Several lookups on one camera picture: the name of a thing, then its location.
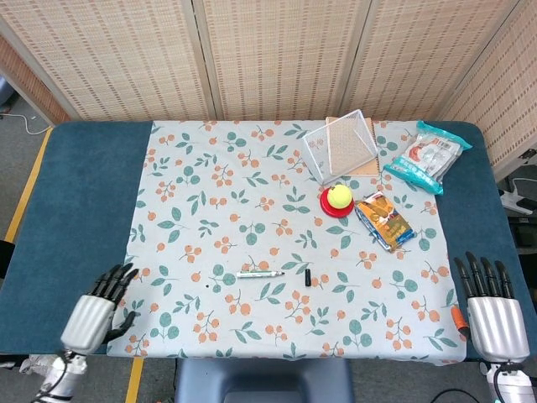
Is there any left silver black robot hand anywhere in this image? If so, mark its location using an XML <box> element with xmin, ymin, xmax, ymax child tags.
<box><xmin>60</xmin><ymin>263</ymin><xmax>142</xmax><ymax>356</ymax></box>

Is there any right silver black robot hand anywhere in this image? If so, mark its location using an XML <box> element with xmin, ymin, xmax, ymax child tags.
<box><xmin>450</xmin><ymin>251</ymin><xmax>531</xmax><ymax>364</ymax></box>

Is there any green whiteboard marker body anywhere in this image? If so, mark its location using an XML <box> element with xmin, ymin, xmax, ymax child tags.
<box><xmin>236</xmin><ymin>270</ymin><xmax>287</xmax><ymax>280</ymax></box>

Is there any white shoe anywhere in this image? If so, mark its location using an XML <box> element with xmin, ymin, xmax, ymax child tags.
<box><xmin>18</xmin><ymin>354</ymin><xmax>58</xmax><ymax>377</ymax></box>

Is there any black box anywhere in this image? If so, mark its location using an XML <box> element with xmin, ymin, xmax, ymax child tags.
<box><xmin>512</xmin><ymin>223</ymin><xmax>537</xmax><ymax>254</ymax></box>

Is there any orange blue snack packet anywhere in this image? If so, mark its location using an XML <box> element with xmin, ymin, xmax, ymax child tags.
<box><xmin>354</xmin><ymin>191</ymin><xmax>416</xmax><ymax>254</ymax></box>

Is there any teal white snack bag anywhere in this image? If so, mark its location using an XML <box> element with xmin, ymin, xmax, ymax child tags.
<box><xmin>383</xmin><ymin>120</ymin><xmax>473</xmax><ymax>196</ymax></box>

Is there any brown cork notebook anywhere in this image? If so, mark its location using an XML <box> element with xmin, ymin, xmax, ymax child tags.
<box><xmin>325</xmin><ymin>116</ymin><xmax>382</xmax><ymax>177</ymax></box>

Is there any yellow tennis ball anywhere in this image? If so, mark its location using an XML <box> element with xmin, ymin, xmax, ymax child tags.
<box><xmin>326</xmin><ymin>185</ymin><xmax>353</xmax><ymax>210</ymax></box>

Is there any red round disc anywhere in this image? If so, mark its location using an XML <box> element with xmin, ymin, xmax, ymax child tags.
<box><xmin>319</xmin><ymin>186</ymin><xmax>355</xmax><ymax>218</ymax></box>

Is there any floral print tablecloth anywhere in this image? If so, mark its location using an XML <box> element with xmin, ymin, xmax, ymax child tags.
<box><xmin>106</xmin><ymin>119</ymin><xmax>469</xmax><ymax>362</ymax></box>

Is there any dark bamboo screen panel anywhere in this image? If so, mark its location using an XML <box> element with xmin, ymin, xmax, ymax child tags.
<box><xmin>0</xmin><ymin>35</ymin><xmax>70</xmax><ymax>126</ymax></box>

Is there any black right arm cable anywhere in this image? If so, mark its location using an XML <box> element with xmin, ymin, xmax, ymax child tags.
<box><xmin>491</xmin><ymin>364</ymin><xmax>518</xmax><ymax>403</ymax></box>

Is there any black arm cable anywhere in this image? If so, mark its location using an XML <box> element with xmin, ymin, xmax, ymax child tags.
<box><xmin>35</xmin><ymin>350</ymin><xmax>76</xmax><ymax>400</ymax></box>
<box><xmin>491</xmin><ymin>364</ymin><xmax>518</xmax><ymax>403</ymax></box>

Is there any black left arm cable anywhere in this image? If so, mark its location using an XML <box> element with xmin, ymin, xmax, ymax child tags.
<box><xmin>35</xmin><ymin>350</ymin><xmax>76</xmax><ymax>400</ymax></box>

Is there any black floor cable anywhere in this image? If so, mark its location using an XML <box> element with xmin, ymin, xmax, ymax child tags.
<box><xmin>423</xmin><ymin>388</ymin><xmax>494</xmax><ymax>403</ymax></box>

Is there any white floor cable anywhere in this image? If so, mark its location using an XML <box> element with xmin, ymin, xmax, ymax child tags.
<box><xmin>0</xmin><ymin>111</ymin><xmax>54</xmax><ymax>136</ymax></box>

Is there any white wire mesh basket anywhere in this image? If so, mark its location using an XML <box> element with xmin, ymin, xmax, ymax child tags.
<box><xmin>302</xmin><ymin>108</ymin><xmax>379</xmax><ymax>186</ymax></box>

